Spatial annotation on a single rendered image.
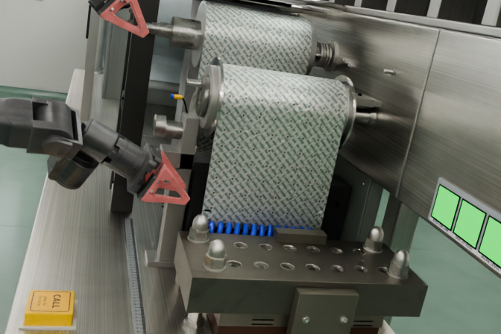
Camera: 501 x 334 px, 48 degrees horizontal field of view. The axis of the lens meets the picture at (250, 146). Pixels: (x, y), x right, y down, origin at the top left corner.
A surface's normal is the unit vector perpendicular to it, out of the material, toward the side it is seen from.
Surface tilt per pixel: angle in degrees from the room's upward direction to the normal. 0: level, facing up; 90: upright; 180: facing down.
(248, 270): 0
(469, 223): 90
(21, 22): 90
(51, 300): 0
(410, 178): 90
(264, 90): 60
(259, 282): 90
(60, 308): 0
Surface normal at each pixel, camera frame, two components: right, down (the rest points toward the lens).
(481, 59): -0.95, -0.10
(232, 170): 0.25, 0.29
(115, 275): 0.18, -0.95
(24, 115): 0.41, -0.68
